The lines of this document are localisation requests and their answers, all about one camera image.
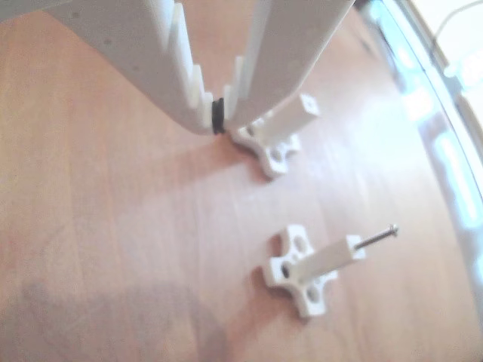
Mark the small metal screw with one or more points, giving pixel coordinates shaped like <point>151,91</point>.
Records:
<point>377,237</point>

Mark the white cross-base post stand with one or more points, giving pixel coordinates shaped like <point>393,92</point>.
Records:
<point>328,260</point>
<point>298,113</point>

